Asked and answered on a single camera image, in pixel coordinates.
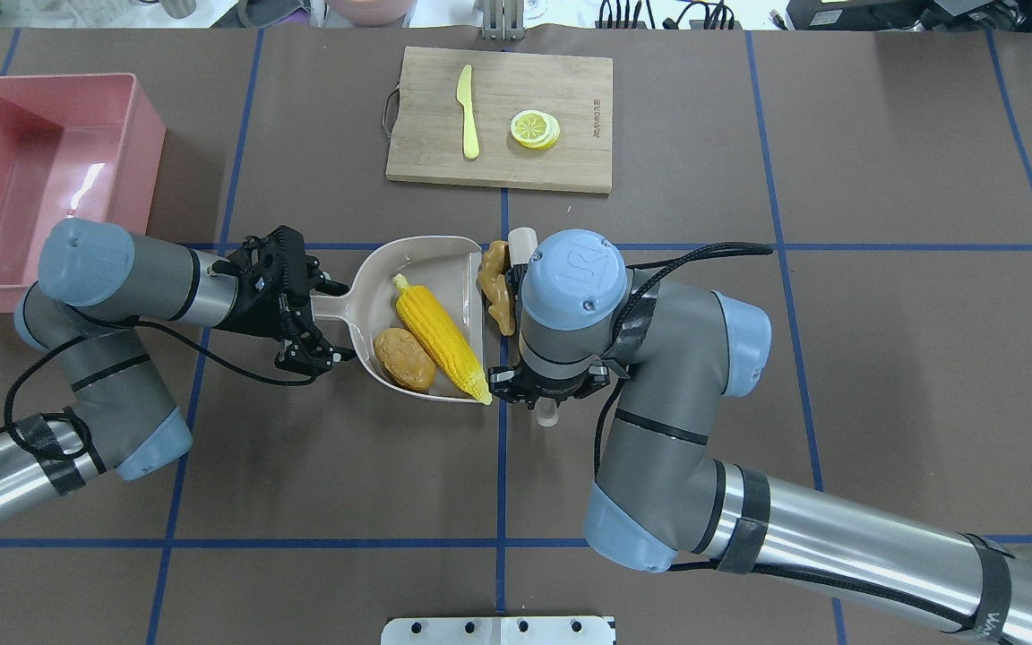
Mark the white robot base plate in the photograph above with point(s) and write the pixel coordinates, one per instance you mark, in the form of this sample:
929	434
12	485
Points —
563	629

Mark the beige plastic dustpan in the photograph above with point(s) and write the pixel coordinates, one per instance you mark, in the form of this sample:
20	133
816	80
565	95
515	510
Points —
446	265

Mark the tan toy ginger root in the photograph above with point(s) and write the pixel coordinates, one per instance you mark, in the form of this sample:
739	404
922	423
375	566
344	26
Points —
492	280

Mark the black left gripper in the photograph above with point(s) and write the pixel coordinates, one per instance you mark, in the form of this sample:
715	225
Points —
258	303

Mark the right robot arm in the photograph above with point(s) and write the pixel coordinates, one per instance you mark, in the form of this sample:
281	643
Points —
659	503

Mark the pink plastic bin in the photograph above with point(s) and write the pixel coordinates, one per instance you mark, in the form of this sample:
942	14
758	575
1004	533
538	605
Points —
75	146

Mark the yellow lemon slices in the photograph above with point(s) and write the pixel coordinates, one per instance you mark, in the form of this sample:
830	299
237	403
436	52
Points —
535	130

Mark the yellow toy corn cob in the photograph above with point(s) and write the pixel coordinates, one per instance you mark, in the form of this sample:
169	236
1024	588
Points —
442	340

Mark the bamboo cutting board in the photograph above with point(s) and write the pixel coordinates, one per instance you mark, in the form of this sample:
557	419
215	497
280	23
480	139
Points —
425	141

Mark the brown toy potato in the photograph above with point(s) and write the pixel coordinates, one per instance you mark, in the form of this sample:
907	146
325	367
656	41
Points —
404	359

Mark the yellow plastic knife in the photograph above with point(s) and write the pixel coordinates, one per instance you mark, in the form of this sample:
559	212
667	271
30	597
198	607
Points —
464	95

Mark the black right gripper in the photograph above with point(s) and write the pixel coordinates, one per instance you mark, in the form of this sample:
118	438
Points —
511	386

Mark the beige hand brush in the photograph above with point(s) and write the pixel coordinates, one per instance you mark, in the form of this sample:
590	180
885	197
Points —
521	245

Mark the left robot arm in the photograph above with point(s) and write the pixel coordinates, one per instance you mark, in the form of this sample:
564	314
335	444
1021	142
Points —
95	402

